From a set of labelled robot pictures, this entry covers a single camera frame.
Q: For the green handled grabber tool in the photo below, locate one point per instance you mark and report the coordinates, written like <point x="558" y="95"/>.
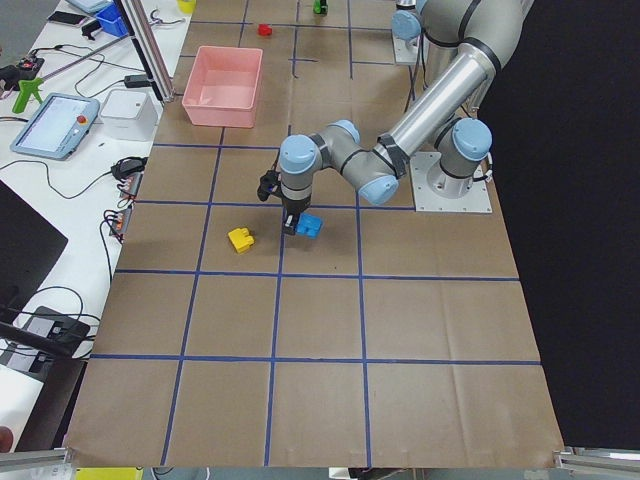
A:
<point x="27" y="89"/>

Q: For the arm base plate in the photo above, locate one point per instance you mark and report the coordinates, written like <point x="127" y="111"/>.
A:
<point x="436" y="192"/>
<point x="406" y="52"/>

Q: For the black power adapter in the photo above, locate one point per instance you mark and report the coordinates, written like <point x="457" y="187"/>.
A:
<point x="136" y="81"/>

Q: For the teach pendant tablet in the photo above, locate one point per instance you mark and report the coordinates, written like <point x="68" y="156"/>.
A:
<point x="58" y="127"/>

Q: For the aluminium frame post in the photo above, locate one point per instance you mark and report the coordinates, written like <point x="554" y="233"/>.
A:
<point x="148" y="51"/>

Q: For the red toy block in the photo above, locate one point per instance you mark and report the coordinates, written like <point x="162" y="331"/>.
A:
<point x="264" y="29"/>

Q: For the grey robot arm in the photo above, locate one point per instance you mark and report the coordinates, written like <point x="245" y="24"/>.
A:
<point x="493" y="27"/>
<point x="462" y="142"/>

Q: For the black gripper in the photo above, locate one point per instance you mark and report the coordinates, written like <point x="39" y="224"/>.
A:
<point x="295" y="204"/>

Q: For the black monitor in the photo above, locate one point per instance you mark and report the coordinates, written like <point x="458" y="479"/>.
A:
<point x="30" y="248"/>

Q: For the blue plastic bin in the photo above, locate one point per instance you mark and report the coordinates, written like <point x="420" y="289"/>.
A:
<point x="111" y="21"/>

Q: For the pink plastic box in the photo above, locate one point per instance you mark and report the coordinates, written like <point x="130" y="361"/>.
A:
<point x="223" y="87"/>

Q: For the blue toy block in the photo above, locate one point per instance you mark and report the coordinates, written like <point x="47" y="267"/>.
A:
<point x="309" y="225"/>

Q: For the white square device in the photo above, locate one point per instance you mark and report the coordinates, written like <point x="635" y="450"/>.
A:
<point x="129" y="115"/>

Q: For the yellow toy block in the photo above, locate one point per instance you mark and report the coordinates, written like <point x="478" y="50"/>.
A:
<point x="241" y="239"/>

